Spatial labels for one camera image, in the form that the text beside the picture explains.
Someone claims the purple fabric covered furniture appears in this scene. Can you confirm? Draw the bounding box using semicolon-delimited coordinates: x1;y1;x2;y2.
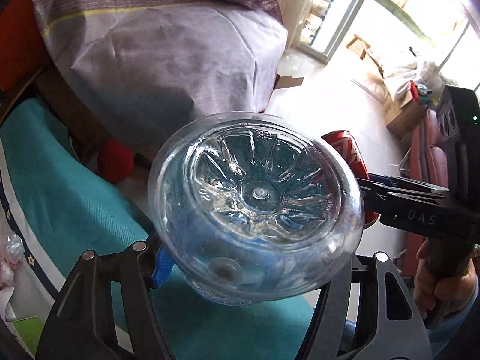
33;0;287;148

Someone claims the red soda can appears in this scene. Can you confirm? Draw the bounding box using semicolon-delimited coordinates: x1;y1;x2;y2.
321;130;379;229

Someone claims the red chair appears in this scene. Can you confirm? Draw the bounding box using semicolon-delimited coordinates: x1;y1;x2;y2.
402;110;448;276

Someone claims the person's right hand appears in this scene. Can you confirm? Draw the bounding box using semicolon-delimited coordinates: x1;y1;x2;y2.
413;241;478;319

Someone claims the black camera box green light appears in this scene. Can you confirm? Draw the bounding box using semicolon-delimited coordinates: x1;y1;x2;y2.
434;84;480;211

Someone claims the clear plastic bottle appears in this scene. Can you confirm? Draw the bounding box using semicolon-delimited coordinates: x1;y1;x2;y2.
148;112;365;306

